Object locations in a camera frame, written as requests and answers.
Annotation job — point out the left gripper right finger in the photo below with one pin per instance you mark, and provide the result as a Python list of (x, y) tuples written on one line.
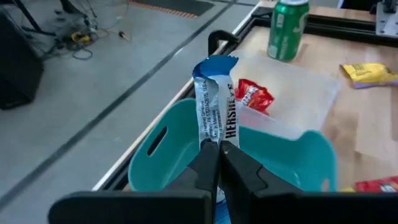
[(311, 208)]

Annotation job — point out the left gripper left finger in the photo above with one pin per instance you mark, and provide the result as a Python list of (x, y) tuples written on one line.
[(140, 208)]

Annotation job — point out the yellow candy packet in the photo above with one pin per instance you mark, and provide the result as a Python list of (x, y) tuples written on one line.
[(370, 74), (348, 189)]

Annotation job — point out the red Skittles packet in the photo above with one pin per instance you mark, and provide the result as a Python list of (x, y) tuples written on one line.
[(253, 96), (376, 185)]

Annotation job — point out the blue white Hershey's bar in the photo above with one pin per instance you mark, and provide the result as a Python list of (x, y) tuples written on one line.
[(214, 102)]

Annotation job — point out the teal plastic basket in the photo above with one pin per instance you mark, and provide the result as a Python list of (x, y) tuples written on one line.
[(174, 165)]

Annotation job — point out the clear plastic container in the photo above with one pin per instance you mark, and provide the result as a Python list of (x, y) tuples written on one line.
[(298, 93)]

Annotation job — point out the green Sprite can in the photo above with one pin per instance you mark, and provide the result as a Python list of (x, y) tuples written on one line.
[(287, 31)]

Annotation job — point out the black equipment case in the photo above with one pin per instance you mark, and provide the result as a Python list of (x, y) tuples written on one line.
[(18, 68)]

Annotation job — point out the black floor mat orange edge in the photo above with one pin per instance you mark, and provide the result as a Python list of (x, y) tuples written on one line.
[(177, 6)]

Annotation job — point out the black frame bracket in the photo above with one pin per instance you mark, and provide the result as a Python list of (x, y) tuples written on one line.
[(214, 37)]

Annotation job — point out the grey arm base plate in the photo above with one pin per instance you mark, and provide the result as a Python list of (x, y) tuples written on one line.
[(385, 25)]

